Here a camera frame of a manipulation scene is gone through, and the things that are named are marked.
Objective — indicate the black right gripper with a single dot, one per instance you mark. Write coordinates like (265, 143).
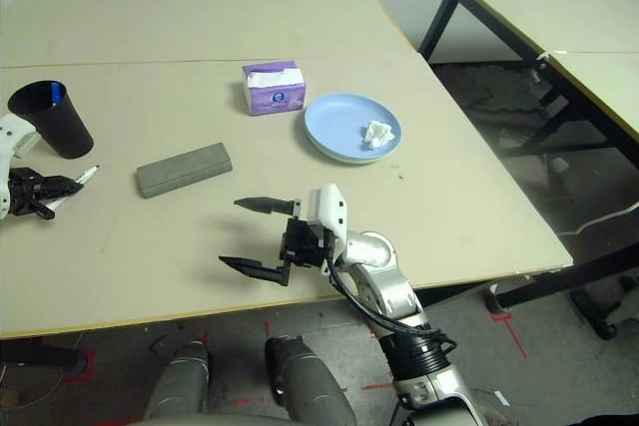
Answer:
(304, 246)

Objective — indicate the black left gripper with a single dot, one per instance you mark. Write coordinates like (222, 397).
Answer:
(25, 191)

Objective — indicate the white pen with black tip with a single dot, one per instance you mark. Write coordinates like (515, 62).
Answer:
(85, 176)

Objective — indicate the white marker with blue cap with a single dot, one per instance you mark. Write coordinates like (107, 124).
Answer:
(58, 94)

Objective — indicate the grey glasses case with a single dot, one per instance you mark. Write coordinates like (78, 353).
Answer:
(185, 169)

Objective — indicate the light blue plate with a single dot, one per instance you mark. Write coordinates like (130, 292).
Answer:
(344, 124)

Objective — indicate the white tissue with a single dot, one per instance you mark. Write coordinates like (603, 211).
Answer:
(377, 134)

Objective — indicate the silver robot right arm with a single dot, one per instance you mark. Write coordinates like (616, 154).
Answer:
(414, 326)

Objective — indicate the black plastic cup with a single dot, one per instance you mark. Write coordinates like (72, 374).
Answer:
(60, 122)

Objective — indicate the light green plate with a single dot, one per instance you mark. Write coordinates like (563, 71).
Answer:
(344, 160)

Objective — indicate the purple tissue pack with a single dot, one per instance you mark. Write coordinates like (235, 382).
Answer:
(274, 92)

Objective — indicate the grey robot right leg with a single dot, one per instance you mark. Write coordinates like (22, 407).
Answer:
(307, 381)

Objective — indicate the grey robot leg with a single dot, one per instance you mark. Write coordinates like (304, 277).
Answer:
(307, 381)
(180, 381)

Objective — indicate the grey robot left leg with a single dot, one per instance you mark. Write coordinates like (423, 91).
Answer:
(180, 381)

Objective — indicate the black table foot bar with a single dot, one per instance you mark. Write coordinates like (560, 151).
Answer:
(449, 294)
(40, 353)

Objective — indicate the brown wooden piece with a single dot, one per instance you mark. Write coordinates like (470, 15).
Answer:
(9, 396)

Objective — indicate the white tie on side table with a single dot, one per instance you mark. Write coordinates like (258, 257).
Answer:
(549, 57)

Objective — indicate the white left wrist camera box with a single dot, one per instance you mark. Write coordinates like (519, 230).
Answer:
(12, 146)

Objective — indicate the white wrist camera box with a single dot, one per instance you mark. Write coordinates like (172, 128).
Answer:
(327, 214)
(12, 146)

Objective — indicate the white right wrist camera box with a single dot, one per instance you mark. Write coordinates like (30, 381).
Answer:
(327, 214)

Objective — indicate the beige side table black frame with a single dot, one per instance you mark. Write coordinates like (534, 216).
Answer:
(544, 17)

